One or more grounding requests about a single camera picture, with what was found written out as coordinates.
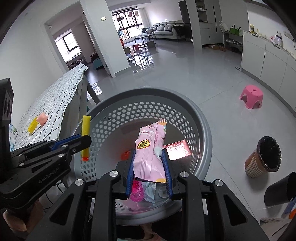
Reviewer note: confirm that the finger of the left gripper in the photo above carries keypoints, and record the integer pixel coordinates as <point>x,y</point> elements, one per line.
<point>36,156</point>
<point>66,141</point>

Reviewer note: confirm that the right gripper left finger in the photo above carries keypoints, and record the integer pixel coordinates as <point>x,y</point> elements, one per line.
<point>86,210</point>

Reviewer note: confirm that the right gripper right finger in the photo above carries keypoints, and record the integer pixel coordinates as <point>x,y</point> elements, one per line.
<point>210,210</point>

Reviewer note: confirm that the yellow plastic ring lid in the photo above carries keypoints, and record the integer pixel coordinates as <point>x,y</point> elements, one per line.
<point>33,125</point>

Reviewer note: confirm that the pink pig toy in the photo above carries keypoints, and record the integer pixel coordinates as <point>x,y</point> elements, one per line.
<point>42,119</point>

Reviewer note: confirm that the white wet wipes pack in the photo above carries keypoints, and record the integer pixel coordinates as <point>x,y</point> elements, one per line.
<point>149,189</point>

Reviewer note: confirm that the red plastic bag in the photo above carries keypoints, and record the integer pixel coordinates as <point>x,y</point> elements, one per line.
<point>125,156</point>

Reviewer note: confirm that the red toothpaste box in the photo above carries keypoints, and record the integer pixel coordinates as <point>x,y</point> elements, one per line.
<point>178,150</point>

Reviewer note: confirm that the pink plastic shuttlecock toy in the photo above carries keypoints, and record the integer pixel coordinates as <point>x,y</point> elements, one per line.
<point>137,194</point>

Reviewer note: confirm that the pink snack wrapper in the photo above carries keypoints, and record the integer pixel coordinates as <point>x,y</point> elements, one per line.
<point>147,163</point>

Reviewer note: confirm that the person's left hand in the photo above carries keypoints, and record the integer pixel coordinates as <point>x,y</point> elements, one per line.
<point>22,224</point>

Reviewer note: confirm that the white blue-lid jar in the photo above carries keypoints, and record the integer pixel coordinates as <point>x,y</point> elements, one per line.
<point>13,131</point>

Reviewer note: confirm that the white checkered tablecloth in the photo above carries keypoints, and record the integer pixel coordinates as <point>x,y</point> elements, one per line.
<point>53,103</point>

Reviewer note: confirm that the grey perforated laundry basket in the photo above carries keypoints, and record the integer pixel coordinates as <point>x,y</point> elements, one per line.
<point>114,128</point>

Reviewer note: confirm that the black cylindrical bin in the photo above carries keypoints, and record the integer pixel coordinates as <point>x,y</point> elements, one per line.
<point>282,191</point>

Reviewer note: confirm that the brown checkered waste bin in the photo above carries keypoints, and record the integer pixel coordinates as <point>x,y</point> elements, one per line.
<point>266,158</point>

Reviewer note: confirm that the red small stool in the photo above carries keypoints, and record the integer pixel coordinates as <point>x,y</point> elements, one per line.
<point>137,48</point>

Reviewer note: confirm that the pink plastic stool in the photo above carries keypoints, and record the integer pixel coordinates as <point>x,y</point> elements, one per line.
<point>252,96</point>

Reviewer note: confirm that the glass coffee table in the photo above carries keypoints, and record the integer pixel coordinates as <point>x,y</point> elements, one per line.
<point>146,45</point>

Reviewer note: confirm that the white low cabinet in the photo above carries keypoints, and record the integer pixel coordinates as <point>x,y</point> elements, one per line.
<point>270,64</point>

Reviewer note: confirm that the grey sofa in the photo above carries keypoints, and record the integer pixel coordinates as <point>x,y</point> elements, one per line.
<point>172,30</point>

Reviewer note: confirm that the green bag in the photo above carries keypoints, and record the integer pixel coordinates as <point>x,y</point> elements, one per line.
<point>235,30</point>

